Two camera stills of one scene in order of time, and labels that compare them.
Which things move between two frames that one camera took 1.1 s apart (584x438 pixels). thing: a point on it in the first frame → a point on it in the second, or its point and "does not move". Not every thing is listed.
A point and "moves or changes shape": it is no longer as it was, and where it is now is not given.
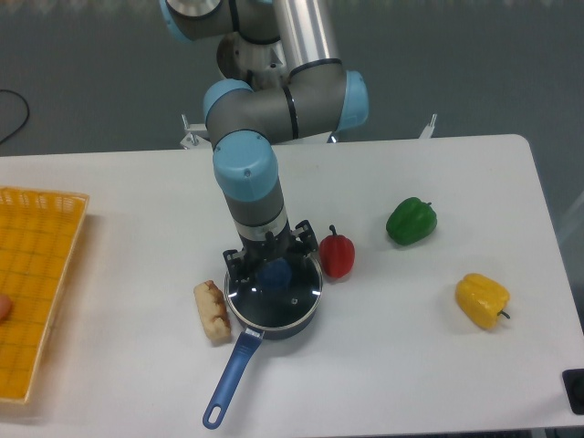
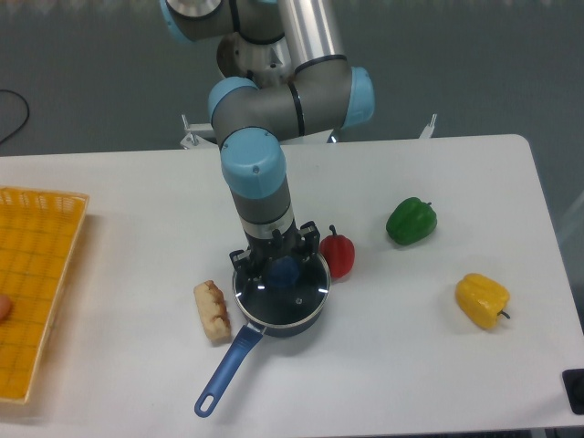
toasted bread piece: [213, 310] does not move
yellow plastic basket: [38, 234] does not move
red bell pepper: [337, 254] does not move
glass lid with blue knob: [281, 296] moves or changes shape
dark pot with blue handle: [240, 361] moves or changes shape
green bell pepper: [411, 221] does not move
